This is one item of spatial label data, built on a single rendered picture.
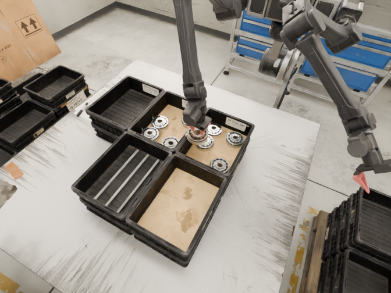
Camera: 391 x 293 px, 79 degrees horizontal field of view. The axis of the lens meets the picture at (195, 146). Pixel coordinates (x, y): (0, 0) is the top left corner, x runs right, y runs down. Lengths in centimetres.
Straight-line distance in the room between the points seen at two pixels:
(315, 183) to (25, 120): 263
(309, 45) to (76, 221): 125
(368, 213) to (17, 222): 202
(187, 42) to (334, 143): 229
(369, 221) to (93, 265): 160
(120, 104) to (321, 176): 192
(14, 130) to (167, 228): 169
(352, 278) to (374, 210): 46
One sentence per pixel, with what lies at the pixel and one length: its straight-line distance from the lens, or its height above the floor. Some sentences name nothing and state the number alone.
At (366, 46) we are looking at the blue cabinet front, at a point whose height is 77.
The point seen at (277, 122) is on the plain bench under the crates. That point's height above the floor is 70.
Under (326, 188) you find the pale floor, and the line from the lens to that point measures 253.
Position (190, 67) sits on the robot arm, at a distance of 93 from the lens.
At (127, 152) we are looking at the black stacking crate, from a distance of 137.
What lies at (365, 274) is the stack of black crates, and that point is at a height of 38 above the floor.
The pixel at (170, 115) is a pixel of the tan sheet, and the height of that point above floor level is 83.
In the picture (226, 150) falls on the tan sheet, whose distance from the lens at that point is 137.
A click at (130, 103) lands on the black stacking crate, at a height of 83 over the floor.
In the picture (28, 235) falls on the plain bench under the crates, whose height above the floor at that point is 70.
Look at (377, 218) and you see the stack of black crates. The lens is 195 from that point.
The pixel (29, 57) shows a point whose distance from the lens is 384.
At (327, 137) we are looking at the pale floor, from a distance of 296.
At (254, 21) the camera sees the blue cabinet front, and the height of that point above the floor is 73.
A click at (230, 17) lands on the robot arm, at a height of 142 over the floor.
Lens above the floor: 190
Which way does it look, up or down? 52 degrees down
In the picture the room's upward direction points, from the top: 4 degrees clockwise
